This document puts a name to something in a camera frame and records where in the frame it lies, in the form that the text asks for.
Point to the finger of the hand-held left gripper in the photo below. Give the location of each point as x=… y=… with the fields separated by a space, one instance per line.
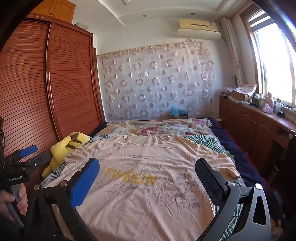
x=28 y=149
x=40 y=158

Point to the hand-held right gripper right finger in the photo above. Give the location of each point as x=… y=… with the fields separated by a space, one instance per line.
x=208 y=180

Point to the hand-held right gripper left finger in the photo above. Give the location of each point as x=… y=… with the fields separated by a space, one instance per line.
x=85 y=185

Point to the beige printed t-shirt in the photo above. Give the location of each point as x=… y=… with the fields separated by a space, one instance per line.
x=143 y=204

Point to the person's left hand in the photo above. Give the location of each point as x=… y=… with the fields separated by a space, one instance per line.
x=23 y=199

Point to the yellow plush toy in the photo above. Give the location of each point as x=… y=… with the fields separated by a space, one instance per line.
x=61 y=148

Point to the leaf print bed sheet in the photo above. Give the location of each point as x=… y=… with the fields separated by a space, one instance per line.
x=203 y=140

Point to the dark blue bed sheet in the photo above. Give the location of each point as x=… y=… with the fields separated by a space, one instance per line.
x=233 y=148

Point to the low wooden cabinet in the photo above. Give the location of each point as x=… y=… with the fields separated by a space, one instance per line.
x=249 y=125

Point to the floral blanket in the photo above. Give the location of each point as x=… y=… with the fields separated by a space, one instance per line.
x=161 y=128

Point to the blue box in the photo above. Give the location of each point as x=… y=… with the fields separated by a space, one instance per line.
x=178 y=113

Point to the brown slatted wooden wardrobe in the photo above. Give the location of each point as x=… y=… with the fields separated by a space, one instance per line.
x=69 y=81

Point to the cardboard box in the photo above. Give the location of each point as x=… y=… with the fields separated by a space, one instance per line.
x=238 y=96

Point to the stack of papers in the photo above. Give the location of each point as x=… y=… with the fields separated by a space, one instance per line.
x=226 y=92

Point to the pink tissue holder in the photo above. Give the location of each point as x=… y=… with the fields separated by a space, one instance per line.
x=267 y=109

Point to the group of small bottles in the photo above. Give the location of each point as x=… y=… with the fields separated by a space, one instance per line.
x=257 y=100

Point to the small black box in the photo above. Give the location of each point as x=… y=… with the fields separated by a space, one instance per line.
x=280 y=113

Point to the white pink-dotted cloth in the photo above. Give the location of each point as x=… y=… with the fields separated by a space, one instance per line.
x=247 y=89

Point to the white bottle with green cap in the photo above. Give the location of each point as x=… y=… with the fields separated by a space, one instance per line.
x=277 y=105

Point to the pink figurine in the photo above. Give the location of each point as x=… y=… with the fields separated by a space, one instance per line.
x=269 y=98

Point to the small dark desk fan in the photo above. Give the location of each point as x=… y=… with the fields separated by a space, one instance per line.
x=236 y=80

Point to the sheer circle-patterned curtain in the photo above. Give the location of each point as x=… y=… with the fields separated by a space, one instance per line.
x=152 y=81

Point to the white item on wardrobe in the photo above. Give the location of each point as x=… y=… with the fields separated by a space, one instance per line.
x=81 y=26

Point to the window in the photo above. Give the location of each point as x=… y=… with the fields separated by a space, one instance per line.
x=275 y=58

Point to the light wooden overhead cabinet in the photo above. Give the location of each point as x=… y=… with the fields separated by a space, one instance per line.
x=57 y=10

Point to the wall air conditioner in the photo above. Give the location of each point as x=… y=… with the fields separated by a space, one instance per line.
x=198 y=29

